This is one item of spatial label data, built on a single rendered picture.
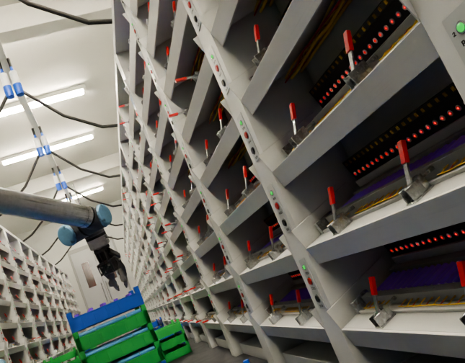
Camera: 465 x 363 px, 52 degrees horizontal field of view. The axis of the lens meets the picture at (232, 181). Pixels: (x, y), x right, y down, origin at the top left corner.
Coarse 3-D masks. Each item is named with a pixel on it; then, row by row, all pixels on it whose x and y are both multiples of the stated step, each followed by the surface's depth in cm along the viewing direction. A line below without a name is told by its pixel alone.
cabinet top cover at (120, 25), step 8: (112, 0) 222; (112, 8) 228; (120, 8) 228; (112, 16) 235; (120, 16) 234; (112, 24) 243; (120, 24) 241; (128, 24) 244; (120, 32) 248; (128, 32) 251; (120, 40) 255; (120, 48) 262; (128, 48) 265
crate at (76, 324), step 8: (136, 288) 202; (128, 296) 199; (136, 296) 201; (112, 304) 197; (120, 304) 198; (128, 304) 199; (136, 304) 200; (88, 312) 193; (96, 312) 194; (104, 312) 195; (112, 312) 196; (120, 312) 197; (72, 320) 190; (80, 320) 191; (88, 320) 192; (96, 320) 193; (104, 320) 194; (72, 328) 189; (80, 328) 190
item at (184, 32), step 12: (180, 0) 133; (180, 12) 137; (180, 24) 142; (180, 36) 147; (192, 36) 160; (168, 48) 175; (180, 48) 152; (192, 48) 169; (168, 60) 174; (180, 60) 170; (192, 60) 179; (168, 72) 172; (180, 72) 180; (192, 72) 184; (168, 84) 180; (168, 96) 187
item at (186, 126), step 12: (204, 60) 131; (204, 72) 135; (204, 84) 140; (216, 84) 156; (192, 96) 152; (204, 96) 145; (216, 96) 169; (192, 108) 159; (204, 108) 171; (216, 108) 184; (180, 120) 186; (192, 120) 166; (204, 120) 186; (180, 132) 185; (192, 132) 173
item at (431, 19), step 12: (420, 0) 54; (432, 0) 53; (444, 0) 51; (456, 0) 50; (420, 12) 55; (432, 12) 53; (444, 12) 52; (432, 24) 54; (432, 36) 54; (444, 36) 53; (444, 48) 53; (444, 60) 54; (456, 60) 52; (456, 72) 53; (456, 84) 53
